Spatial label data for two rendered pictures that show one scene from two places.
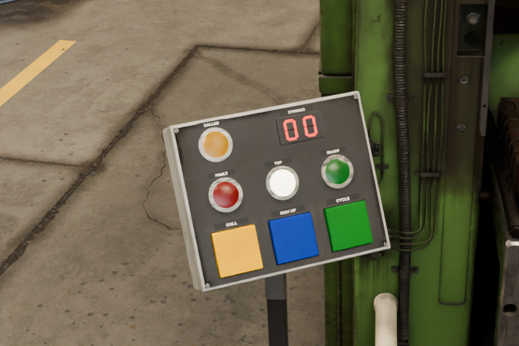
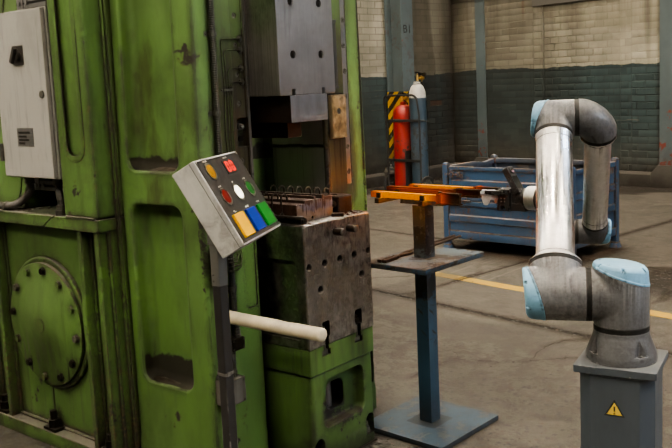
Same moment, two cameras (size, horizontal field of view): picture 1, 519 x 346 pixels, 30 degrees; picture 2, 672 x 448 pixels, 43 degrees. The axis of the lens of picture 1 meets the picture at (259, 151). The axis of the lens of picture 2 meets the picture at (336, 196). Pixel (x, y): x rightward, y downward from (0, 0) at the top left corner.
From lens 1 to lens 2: 2.08 m
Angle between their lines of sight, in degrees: 59
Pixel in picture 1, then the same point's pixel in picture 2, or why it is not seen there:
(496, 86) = not seen: hidden behind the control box
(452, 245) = (248, 265)
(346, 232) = (268, 215)
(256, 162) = (226, 181)
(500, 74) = not seen: hidden behind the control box
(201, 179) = (215, 188)
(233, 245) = (242, 220)
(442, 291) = (247, 299)
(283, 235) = (253, 216)
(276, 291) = (224, 279)
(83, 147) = not seen: outside the picture
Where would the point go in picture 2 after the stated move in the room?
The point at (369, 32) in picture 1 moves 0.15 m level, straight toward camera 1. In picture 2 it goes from (203, 136) to (235, 136)
